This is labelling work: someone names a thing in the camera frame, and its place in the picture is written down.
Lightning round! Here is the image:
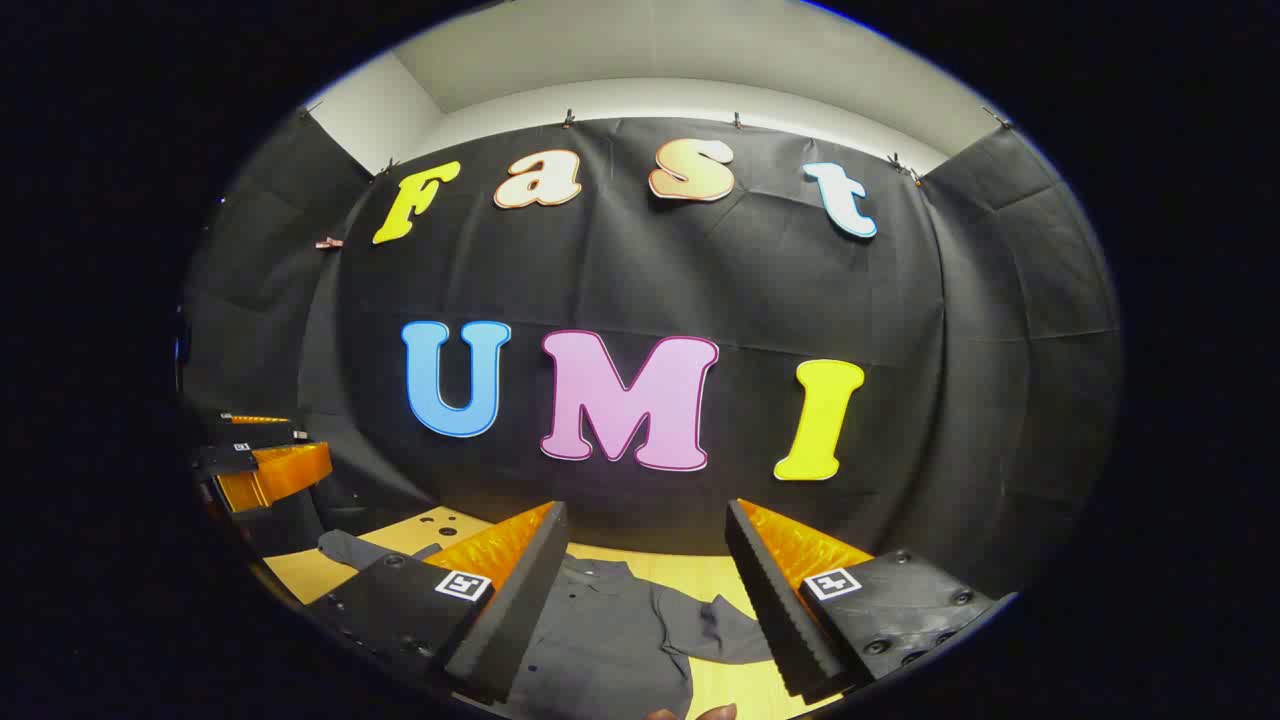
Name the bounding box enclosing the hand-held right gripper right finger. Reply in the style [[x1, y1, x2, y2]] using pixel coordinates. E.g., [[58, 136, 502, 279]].
[[724, 498, 1001, 706]]

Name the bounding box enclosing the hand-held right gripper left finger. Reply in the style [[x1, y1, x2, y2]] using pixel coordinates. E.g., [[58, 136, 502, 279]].
[[300, 500, 571, 706]]

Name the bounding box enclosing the grey button shirt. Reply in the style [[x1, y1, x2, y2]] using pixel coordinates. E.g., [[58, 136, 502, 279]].
[[318, 530, 776, 720]]

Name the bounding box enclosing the black backdrop cloth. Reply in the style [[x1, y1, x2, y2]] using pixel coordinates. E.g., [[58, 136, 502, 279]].
[[180, 105, 1126, 601]]

